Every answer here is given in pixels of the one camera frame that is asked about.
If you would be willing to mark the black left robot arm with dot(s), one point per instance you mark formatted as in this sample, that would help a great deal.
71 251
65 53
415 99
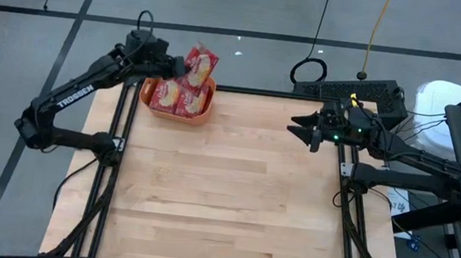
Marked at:
75 93

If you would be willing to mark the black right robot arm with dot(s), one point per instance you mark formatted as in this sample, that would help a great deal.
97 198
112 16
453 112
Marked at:
407 165

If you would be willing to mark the white rounded object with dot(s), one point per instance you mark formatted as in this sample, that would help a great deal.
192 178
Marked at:
439 103

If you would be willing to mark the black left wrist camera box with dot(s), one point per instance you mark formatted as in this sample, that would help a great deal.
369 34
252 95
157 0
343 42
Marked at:
138 42

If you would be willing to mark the black computer case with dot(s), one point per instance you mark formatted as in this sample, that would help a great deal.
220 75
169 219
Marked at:
372 90

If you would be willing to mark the black desk leg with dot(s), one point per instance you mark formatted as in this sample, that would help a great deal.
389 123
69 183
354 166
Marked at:
431 216

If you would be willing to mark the black aluminium table frame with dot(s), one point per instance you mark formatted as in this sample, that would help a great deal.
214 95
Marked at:
260 92

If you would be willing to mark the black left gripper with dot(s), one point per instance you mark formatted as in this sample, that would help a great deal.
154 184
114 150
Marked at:
158 63

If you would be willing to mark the orange plastic basket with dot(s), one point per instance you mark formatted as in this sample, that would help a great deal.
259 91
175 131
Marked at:
171 118

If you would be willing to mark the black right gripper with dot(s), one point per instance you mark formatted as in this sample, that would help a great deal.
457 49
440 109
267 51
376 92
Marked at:
348 126

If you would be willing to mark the small yellow tag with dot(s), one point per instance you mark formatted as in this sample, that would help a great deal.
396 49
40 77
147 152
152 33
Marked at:
353 100

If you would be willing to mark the white paper sheet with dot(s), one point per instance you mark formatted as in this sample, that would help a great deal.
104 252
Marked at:
400 207

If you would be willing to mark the small blue object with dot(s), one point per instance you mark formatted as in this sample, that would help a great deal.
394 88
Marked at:
415 243

